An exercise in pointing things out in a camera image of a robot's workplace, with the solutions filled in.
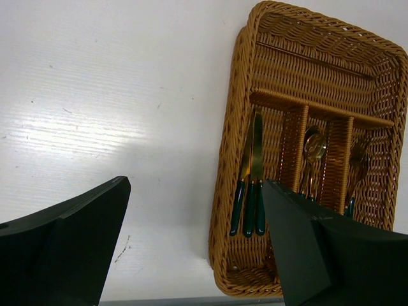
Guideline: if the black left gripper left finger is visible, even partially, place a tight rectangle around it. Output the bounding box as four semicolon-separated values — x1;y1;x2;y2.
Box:
1;176;131;305

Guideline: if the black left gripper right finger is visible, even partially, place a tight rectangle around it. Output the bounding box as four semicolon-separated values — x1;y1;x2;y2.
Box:
263;180;407;305

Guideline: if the gold knife green handle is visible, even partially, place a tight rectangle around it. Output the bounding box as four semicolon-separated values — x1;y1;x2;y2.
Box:
229;136;252;237
242;110;256;238

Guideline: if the gold spoon pile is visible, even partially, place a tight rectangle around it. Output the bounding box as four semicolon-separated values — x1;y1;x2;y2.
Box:
344;138;370;217

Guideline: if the gold spoon green handle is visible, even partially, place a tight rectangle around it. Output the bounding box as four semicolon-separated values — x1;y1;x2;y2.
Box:
300;131;326;201
305;125;319;140

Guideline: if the gold knife pile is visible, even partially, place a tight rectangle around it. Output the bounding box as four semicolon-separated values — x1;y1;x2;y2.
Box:
252;112;266;236

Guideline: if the brown wicker cutlery tray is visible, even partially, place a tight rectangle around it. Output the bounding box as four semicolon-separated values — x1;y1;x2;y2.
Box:
209;1;407;298

